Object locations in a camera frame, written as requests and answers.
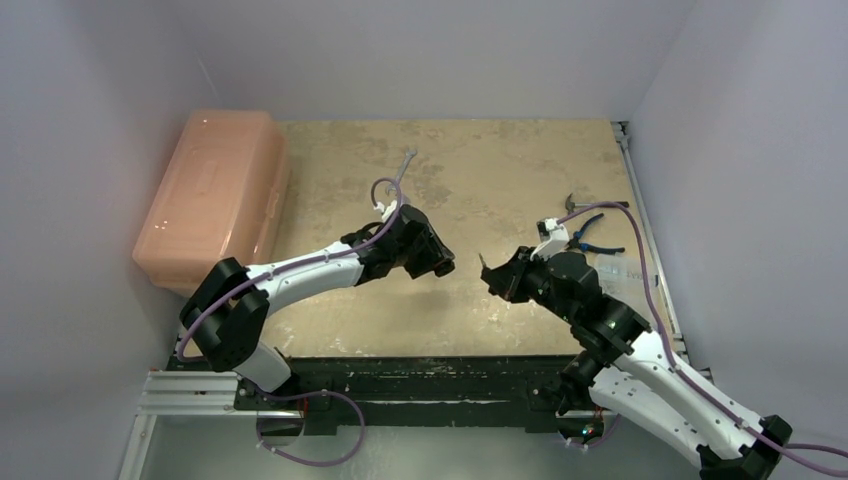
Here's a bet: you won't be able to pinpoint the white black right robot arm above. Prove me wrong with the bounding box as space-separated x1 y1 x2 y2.
481 247 792 479

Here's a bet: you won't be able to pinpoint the blue-handled pliers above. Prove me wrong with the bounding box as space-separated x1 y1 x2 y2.
566 212 627 256

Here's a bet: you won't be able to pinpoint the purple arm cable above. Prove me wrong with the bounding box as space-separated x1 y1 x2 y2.
555 201 848 480
175 176 405 364

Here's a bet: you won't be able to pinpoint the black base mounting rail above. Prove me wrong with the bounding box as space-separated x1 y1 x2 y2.
167 355 596 435

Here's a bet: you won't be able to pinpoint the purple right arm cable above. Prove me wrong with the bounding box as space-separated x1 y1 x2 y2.
555 201 848 480

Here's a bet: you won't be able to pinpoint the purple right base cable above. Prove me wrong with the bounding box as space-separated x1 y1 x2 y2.
563 413 624 452

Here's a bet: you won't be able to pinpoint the small black-handled hammer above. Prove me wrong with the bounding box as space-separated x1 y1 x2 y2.
564 194 630 214

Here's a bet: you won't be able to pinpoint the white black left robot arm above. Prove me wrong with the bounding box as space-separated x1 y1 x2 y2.
177 204 455 409

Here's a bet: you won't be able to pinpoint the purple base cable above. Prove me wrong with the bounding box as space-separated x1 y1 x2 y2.
563 413 624 452
255 390 367 468

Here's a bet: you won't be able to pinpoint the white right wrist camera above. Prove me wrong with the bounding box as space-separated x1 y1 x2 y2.
530 218 570 261

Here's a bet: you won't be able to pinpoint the pink translucent plastic box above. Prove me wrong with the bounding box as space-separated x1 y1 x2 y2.
132 109 291 297

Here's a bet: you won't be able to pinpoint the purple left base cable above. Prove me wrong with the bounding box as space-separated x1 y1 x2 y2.
255 390 367 468

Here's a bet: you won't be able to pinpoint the silver open-end wrench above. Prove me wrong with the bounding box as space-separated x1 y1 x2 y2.
395 148 418 184

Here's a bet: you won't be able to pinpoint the clear plastic screw organizer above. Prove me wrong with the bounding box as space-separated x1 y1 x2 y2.
593 255 655 324

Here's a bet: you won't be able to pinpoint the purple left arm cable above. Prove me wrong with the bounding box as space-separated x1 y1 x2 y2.
175 176 405 364

